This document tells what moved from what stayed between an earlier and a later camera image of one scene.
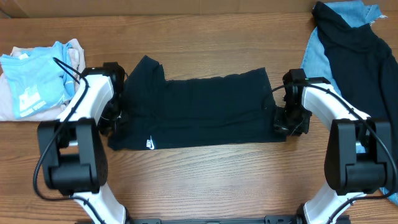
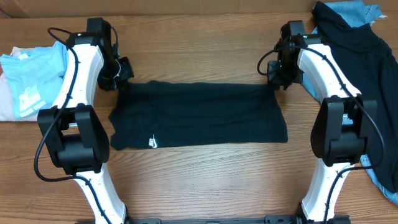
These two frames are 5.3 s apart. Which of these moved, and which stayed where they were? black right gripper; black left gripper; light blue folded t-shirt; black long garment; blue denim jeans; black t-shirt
Moved: black t-shirt; black right gripper; black left gripper
Stayed: blue denim jeans; black long garment; light blue folded t-shirt
